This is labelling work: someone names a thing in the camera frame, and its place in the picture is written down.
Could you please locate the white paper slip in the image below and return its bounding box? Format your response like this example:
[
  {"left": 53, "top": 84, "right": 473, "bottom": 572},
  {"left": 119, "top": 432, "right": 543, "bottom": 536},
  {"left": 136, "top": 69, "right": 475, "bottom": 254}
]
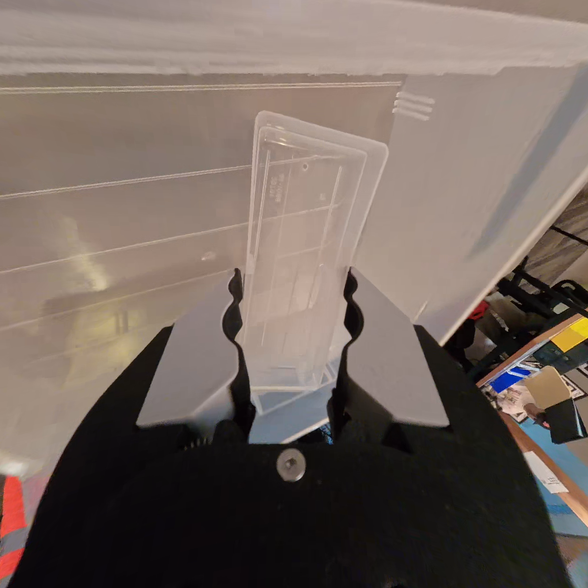
[{"left": 524, "top": 451, "right": 571, "bottom": 495}]

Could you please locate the translucent plastic storage box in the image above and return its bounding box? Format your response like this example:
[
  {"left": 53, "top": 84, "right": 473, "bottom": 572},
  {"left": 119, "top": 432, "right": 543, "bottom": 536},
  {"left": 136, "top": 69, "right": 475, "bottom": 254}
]
[{"left": 0, "top": 0, "right": 588, "bottom": 469}]

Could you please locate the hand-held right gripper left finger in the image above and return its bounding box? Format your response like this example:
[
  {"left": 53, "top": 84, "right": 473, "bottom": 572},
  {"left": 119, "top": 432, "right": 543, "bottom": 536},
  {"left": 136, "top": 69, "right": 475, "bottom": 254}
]
[{"left": 136, "top": 268, "right": 252, "bottom": 432}]

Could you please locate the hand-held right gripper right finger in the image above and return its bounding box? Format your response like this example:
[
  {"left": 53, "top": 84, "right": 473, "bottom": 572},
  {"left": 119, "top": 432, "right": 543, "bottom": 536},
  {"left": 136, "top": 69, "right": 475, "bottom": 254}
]
[{"left": 327, "top": 268, "right": 450, "bottom": 443}]

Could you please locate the clear plastic drawer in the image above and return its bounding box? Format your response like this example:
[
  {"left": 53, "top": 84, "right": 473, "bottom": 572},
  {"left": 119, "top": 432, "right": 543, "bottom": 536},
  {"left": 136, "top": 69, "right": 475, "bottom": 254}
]
[{"left": 241, "top": 110, "right": 390, "bottom": 397}]

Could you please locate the red striped cloth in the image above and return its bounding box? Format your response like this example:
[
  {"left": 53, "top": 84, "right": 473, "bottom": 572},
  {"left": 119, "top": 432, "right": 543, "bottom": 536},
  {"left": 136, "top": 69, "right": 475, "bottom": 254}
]
[{"left": 0, "top": 475, "right": 26, "bottom": 582}]

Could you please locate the sign stand with tan card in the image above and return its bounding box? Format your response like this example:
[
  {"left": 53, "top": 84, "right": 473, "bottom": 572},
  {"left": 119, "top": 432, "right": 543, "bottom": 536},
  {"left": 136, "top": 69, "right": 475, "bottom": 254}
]
[{"left": 524, "top": 367, "right": 571, "bottom": 410}]

